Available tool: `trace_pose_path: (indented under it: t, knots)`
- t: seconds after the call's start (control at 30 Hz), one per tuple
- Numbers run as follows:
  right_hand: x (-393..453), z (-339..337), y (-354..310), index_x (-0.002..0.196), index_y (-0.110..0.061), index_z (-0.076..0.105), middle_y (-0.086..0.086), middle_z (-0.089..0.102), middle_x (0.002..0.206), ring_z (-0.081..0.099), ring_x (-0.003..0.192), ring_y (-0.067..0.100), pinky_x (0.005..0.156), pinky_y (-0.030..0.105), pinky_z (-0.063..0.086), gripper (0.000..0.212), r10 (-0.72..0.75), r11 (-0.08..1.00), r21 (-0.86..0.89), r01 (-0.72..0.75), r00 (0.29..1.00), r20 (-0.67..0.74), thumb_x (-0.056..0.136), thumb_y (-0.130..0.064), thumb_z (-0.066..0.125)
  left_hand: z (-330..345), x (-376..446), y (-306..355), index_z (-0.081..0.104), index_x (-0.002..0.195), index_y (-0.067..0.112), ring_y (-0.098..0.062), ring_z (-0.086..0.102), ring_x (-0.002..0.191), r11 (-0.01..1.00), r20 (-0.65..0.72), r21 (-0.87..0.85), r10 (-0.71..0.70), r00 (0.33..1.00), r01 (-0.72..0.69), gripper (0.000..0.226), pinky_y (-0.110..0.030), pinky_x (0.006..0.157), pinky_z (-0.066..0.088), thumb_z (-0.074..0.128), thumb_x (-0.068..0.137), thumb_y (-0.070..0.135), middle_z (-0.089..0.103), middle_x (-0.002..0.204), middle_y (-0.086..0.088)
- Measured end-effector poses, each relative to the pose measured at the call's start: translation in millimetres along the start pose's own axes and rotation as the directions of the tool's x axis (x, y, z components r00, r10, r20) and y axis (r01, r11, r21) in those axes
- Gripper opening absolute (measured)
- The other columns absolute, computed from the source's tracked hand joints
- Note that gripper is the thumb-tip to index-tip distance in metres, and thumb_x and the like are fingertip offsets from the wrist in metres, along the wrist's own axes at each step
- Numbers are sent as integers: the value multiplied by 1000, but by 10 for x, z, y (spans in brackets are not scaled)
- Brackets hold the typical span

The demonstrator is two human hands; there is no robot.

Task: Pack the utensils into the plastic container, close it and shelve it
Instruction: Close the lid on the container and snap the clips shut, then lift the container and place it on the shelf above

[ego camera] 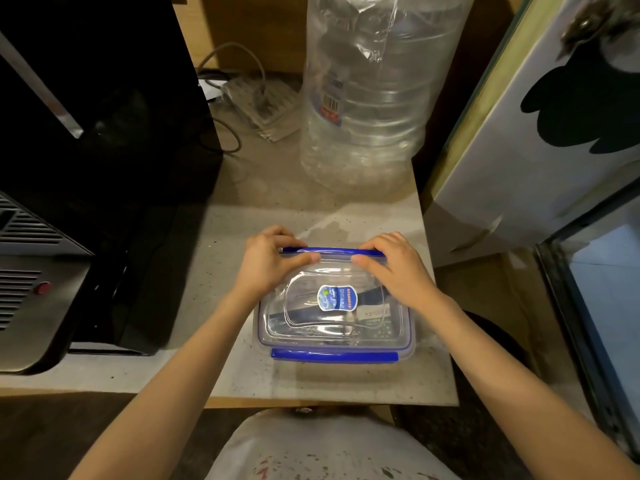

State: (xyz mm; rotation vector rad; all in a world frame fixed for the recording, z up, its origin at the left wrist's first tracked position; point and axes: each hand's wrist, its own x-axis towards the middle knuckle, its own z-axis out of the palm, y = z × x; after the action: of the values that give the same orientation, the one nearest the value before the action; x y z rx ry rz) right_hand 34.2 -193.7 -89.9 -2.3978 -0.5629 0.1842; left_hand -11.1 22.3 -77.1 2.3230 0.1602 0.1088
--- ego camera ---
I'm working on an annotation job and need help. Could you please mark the person's left hand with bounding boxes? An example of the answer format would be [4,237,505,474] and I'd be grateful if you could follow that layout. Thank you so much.
[232,224,322,311]

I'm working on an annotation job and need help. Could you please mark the person's right hand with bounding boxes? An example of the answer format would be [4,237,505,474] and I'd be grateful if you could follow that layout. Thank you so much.
[351,232,443,315]

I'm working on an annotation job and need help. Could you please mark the bundle of black sticks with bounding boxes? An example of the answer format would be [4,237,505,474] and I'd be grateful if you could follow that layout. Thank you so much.
[289,287,386,325]

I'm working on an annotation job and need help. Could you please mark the clear plastic lid blue rim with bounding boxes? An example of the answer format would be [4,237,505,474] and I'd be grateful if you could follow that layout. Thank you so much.
[255,247,416,351]

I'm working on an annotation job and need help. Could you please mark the clear plastic container with blue clips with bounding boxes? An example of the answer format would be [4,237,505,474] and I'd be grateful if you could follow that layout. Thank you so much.
[252,247,419,365]

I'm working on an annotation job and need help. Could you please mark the white cabinet with black print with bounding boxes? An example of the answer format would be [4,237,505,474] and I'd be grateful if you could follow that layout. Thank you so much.
[419,0,640,268]

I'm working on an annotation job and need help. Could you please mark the person's right forearm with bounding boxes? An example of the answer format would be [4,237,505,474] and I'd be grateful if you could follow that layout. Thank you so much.
[415,289,640,480]

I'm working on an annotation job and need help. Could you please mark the person's left forearm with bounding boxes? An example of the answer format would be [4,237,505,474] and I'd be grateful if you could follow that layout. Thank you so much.
[69,292,281,480]

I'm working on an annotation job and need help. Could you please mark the white power strip with cable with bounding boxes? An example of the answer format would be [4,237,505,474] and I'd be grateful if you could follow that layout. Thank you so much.
[219,77,303,143]

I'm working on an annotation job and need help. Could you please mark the dark framed glass tank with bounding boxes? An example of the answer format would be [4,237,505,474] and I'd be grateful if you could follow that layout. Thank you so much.
[535,179,640,463]

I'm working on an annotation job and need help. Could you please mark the large clear water bottle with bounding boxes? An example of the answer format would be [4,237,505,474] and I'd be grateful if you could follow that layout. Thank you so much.
[299,0,477,195]

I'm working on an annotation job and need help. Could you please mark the black glossy appliance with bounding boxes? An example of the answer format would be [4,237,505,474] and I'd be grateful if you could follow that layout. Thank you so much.
[0,0,223,357]

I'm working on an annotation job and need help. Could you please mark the white paper slip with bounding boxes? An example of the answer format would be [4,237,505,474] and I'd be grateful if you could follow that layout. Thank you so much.
[199,79,225,103]

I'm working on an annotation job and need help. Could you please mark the white speckled garment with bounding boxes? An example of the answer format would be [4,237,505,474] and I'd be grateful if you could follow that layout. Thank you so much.
[205,409,461,480]

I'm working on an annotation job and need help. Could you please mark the silver vented appliance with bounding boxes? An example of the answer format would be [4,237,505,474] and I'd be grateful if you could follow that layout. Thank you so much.
[0,190,95,375]

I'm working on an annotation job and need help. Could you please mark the metal latch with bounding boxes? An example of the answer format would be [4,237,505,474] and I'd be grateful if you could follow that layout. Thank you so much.
[559,0,640,55]

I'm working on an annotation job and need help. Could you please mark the black cable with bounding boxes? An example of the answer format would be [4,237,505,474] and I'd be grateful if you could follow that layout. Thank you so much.
[199,69,243,155]

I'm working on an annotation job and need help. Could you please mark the beige cable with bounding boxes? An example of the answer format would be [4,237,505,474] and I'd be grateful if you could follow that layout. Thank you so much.
[197,42,269,95]

